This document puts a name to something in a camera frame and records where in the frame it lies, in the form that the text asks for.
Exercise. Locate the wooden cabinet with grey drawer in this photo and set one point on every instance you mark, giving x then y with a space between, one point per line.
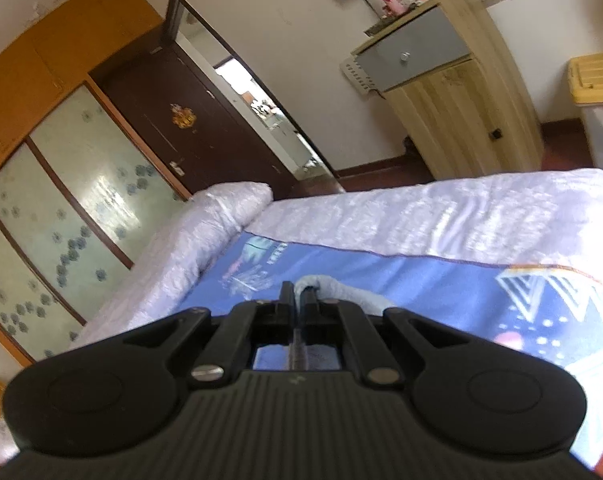
456 110

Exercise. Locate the wooden wardrobe with floral glass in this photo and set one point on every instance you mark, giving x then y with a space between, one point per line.
81 175

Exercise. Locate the plastic bin with yellow lid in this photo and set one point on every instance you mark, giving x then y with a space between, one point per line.
599 105

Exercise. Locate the lavender floral quilt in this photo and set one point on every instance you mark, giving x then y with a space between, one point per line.
406 220

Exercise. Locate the gold door ornament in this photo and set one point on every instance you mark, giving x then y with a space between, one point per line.
183 116

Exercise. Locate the dark brown door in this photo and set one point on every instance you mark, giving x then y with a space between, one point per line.
206 125

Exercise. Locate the light grey pants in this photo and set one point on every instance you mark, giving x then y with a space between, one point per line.
346 292

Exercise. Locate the white power strip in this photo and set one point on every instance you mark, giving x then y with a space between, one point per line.
357 75

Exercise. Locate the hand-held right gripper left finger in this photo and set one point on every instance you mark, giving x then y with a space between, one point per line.
287 294

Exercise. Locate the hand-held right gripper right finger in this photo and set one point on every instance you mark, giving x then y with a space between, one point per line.
309 296

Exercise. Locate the blue printed blanket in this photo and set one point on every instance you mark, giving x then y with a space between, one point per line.
431 300

